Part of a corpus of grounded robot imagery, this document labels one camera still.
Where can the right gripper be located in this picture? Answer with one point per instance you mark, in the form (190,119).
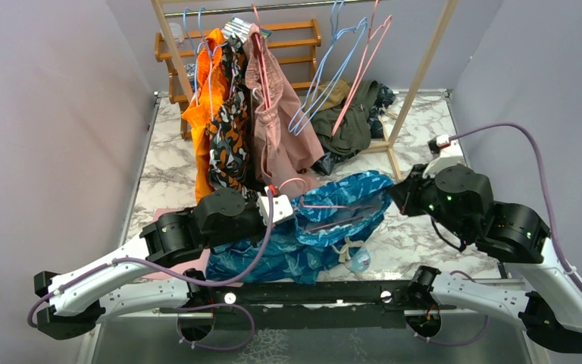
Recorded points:
(405,191)

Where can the pink wire hanger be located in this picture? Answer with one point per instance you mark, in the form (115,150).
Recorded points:
(375,39)
(357,197)

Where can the blue patterned shorts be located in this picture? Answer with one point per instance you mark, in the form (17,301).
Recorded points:
(292,253)

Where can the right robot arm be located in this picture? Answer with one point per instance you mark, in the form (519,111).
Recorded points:
(462,201)

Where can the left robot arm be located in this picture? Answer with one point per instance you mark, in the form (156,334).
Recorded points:
(139,275)

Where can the pink shorts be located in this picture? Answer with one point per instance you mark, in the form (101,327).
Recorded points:
(281,159)

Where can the camouflage patterned shorts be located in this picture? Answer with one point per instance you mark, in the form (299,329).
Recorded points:
(230,154)

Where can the hanger holding pink shorts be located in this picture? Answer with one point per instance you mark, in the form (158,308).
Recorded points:
(260,56)

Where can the orange shorts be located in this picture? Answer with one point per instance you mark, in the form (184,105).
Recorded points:
(197,113)

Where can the wooden clothes rack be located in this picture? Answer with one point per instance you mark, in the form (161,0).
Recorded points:
(386,145)

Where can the clear plastic bottle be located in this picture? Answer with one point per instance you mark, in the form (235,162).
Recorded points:
(357,260)

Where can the olive green garment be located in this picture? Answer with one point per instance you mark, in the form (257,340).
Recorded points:
(353,134)

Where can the dark navy patterned garment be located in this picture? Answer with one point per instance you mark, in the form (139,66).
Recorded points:
(385,98)

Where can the tan garment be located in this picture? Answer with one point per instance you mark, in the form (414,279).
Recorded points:
(333,93)

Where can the pink mat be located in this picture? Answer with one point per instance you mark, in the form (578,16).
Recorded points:
(199,264)

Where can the marker pen pack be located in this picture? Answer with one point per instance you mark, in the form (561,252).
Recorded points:
(238,28)

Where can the blue lidded jar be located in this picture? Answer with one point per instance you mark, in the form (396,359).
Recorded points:
(192,74)

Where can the wooden shelf unit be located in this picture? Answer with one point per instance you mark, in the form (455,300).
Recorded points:
(294,44)

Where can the clear plastic cup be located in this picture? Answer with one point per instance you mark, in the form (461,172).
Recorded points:
(177,33)

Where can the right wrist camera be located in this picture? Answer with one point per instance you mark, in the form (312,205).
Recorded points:
(446,153)

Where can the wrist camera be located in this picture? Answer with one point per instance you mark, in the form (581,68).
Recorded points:
(446,153)
(274,208)

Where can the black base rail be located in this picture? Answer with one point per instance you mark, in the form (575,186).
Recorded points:
(324,305)

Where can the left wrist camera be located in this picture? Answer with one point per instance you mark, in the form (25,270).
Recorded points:
(274,208)

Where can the blue wire hanger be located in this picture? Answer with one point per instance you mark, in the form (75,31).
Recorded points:
(326,78)

